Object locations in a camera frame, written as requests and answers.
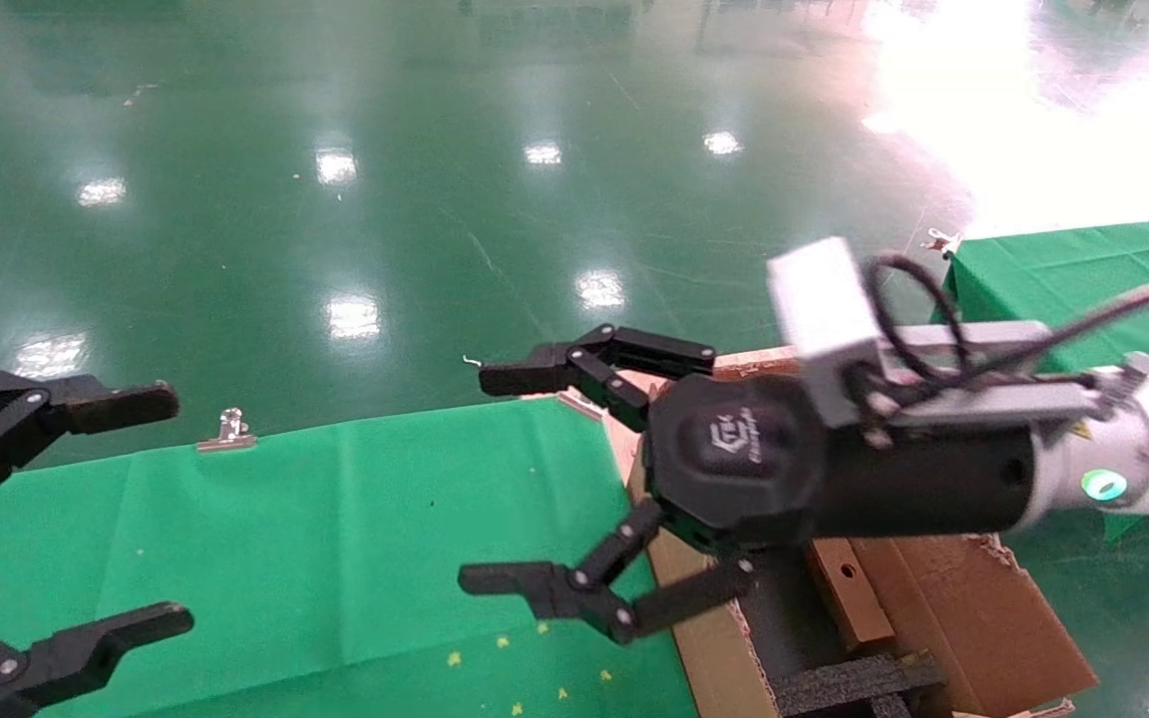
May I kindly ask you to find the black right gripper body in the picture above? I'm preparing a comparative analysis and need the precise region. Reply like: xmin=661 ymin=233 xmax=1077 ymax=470
xmin=649 ymin=374 xmax=1034 ymax=549

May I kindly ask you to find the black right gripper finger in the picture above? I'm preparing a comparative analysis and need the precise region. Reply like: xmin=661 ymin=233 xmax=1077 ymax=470
xmin=478 ymin=324 xmax=717 ymax=432
xmin=458 ymin=499 xmax=757 ymax=644

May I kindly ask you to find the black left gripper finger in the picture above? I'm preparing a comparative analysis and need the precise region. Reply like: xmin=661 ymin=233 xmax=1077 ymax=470
xmin=0 ymin=602 xmax=194 ymax=718
xmin=0 ymin=371 xmax=181 ymax=515

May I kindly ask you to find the small brown cardboard box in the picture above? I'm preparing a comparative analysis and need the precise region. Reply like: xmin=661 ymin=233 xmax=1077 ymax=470
xmin=804 ymin=538 xmax=900 ymax=654

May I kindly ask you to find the black foam carton insert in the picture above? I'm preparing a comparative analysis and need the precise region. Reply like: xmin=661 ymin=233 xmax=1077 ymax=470
xmin=772 ymin=653 xmax=950 ymax=718

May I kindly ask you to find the large open cardboard carton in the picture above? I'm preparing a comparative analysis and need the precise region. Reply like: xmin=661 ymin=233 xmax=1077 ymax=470
xmin=599 ymin=344 xmax=1101 ymax=718

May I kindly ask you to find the green work table cloth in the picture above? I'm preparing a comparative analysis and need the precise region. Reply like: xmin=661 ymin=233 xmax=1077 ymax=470
xmin=0 ymin=397 xmax=703 ymax=718

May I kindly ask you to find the green cloth covered table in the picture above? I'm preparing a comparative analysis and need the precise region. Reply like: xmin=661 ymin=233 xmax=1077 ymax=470
xmin=939 ymin=214 xmax=1149 ymax=544

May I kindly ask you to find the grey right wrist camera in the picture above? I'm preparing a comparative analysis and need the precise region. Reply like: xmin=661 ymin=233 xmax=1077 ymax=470
xmin=767 ymin=237 xmax=1114 ymax=435

